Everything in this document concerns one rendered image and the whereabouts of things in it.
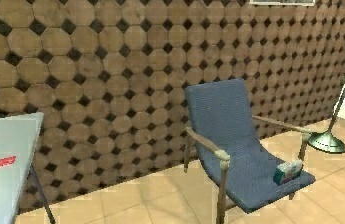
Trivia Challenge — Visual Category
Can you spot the green floor lamp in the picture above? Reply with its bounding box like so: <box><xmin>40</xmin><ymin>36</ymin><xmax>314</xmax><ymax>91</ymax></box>
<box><xmin>307</xmin><ymin>46</ymin><xmax>345</xmax><ymax>154</ymax></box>

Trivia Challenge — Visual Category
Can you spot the blue armchair with wooden arms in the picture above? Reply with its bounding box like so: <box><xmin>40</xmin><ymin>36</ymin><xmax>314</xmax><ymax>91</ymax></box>
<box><xmin>183</xmin><ymin>78</ymin><xmax>317</xmax><ymax>224</ymax></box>

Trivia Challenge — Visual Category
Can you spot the teal tissue box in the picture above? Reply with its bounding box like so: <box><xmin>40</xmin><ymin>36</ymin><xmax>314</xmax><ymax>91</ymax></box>
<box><xmin>272</xmin><ymin>158</ymin><xmax>304</xmax><ymax>186</ymax></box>

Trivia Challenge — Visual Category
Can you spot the white framed window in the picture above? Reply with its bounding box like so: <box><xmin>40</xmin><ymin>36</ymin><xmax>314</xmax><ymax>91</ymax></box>
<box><xmin>249</xmin><ymin>0</ymin><xmax>316</xmax><ymax>7</ymax></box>

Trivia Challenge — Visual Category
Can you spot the red flat card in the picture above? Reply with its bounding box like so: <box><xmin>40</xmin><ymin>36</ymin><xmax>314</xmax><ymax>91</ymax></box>
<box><xmin>0</xmin><ymin>155</ymin><xmax>17</xmax><ymax>169</ymax></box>

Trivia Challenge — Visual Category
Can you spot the pale grey table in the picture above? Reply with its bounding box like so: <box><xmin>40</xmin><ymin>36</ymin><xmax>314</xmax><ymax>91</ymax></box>
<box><xmin>0</xmin><ymin>112</ymin><xmax>57</xmax><ymax>224</ymax></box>

